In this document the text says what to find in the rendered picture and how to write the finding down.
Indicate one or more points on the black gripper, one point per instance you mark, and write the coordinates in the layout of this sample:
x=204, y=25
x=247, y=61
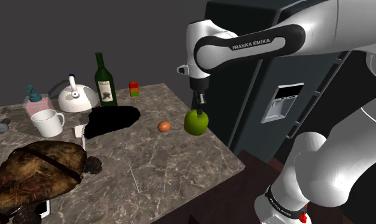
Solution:
x=199, y=83

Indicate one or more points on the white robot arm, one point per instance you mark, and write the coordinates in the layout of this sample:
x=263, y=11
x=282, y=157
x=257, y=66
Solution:
x=330, y=28

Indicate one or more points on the green apple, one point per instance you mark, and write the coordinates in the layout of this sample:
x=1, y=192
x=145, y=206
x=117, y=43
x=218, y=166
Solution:
x=194, y=125

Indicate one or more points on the brown egg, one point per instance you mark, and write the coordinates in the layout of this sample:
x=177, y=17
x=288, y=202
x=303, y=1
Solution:
x=164, y=126

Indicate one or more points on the dark refrigerator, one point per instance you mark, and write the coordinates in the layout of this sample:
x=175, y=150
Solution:
x=252, y=108

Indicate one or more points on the red and green ice lolly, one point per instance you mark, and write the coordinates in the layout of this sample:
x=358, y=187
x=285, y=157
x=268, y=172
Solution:
x=134, y=88

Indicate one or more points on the thin grey rod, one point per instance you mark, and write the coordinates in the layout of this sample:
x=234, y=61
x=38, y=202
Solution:
x=130, y=169

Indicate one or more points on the green wine bottle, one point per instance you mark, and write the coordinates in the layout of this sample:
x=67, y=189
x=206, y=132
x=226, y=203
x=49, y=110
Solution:
x=105, y=83

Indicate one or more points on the white kettle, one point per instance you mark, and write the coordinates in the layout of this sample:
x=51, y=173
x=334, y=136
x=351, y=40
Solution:
x=77, y=99

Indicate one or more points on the white flat slab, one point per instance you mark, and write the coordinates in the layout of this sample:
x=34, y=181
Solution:
x=79, y=131

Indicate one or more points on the white mug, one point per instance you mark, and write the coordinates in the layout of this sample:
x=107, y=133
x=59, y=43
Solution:
x=46, y=124

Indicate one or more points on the pink soap dispenser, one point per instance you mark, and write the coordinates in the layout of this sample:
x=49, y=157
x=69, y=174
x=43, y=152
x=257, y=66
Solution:
x=37, y=105

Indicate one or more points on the brown furry toy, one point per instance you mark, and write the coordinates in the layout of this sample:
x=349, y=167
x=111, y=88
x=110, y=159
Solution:
x=35, y=173

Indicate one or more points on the white flat device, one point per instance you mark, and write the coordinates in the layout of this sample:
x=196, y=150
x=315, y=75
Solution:
x=45, y=209

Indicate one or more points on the grey rounded object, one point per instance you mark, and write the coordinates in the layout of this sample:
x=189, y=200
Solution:
x=0, y=126

